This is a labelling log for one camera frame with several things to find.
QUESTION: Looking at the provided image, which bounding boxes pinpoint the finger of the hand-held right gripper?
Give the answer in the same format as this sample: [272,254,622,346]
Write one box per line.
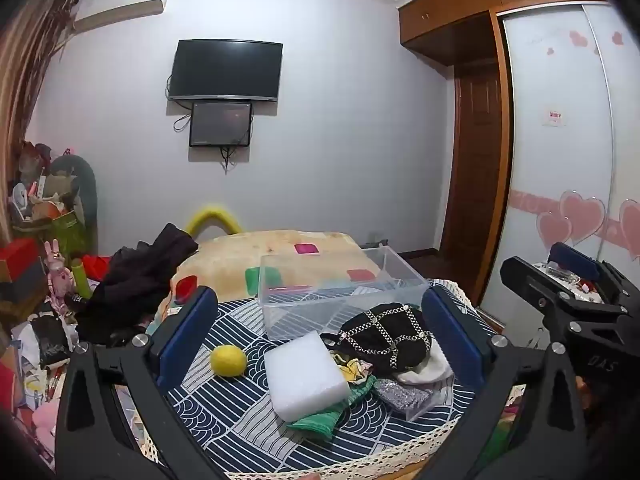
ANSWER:
[547,241,631,307]
[500,256,629,342]

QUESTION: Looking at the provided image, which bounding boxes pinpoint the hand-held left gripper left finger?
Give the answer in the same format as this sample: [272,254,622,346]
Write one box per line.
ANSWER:
[54,286,226,480]

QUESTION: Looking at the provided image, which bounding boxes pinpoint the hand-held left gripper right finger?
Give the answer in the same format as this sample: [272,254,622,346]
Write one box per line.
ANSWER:
[421,285,588,480]

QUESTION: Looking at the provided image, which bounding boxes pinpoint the white cloth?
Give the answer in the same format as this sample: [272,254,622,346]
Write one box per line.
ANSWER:
[392,344,454,386]

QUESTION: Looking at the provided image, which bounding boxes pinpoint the yellow felt ball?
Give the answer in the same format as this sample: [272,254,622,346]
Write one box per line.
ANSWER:
[210,344,249,377]

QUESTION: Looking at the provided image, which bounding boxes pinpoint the black clothing pile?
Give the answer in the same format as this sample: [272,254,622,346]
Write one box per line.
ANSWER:
[65,222,200,349]

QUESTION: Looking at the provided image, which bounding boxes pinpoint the silver glitter pouch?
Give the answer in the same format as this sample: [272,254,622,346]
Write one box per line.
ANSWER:
[372,377,444,422]

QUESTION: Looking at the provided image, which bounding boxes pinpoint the white heart-print wardrobe doors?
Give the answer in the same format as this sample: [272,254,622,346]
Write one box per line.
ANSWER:
[500,2,640,311]

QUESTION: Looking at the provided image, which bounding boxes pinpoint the beige printed blanket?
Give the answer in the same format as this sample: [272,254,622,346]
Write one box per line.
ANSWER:
[169,230,387,307]

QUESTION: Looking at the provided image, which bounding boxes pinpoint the yellow patterned cloth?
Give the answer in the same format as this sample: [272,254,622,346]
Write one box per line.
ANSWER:
[330,352,376,387]

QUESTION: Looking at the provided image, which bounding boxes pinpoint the red cloth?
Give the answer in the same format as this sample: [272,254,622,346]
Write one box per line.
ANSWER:
[82,255,114,282]

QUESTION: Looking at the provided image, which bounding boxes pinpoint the clear plastic storage box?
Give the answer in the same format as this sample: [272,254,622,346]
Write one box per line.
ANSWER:
[259,246,432,342]

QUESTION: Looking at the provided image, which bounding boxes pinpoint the green cylinder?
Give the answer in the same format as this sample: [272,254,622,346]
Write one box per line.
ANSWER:
[70,257,94,301]

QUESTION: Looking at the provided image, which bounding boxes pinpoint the brown wooden door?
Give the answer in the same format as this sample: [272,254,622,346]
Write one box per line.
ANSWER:
[440,65,504,259]

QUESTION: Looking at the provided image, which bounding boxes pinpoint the yellow curved cushion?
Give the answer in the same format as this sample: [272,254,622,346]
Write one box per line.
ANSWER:
[185,203,245,237]

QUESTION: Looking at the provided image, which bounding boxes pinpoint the white foam block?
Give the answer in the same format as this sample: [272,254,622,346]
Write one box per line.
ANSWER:
[263,332,352,423]

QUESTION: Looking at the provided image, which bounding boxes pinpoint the black plastic bag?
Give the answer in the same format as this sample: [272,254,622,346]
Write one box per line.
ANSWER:
[30,315,74,367]

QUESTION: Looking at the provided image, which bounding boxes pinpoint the pink bunny plush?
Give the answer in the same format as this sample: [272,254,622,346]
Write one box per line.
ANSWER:
[44,240,77,312]

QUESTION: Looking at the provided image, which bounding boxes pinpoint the green shopping bag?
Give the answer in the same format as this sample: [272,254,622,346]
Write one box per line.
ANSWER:
[47,210,89,262]

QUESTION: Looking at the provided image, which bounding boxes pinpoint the green cloth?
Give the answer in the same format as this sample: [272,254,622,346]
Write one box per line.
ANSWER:
[287,375,379,444]

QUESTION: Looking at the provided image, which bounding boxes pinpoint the pink plush item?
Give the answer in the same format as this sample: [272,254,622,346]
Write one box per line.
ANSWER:
[30,402,63,453]

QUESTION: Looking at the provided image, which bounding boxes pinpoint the red box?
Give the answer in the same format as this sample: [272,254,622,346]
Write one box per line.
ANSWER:
[0,238,49,302]

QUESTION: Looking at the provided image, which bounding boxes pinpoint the pile of assorted clutter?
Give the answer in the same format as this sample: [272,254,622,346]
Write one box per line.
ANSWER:
[10,140,86,231]

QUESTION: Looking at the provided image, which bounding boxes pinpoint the wooden overhead cabinet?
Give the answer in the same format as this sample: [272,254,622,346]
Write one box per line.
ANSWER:
[397,0,592,67]

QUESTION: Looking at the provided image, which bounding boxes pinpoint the beige striped curtain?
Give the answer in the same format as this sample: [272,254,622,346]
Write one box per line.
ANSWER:
[0,0,77,241]

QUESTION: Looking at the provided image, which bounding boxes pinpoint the white air conditioner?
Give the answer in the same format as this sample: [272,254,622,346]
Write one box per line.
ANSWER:
[70,0,173,36]

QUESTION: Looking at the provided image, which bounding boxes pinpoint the black chain-pattern bag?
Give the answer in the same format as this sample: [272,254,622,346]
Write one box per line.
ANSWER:
[320,302,434,375]

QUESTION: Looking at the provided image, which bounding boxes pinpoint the small black wall monitor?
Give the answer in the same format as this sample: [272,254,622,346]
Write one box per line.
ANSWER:
[189,101,253,148]

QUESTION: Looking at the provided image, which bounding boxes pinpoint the wall-mounted black television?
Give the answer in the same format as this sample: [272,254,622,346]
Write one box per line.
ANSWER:
[167,38,284,103]

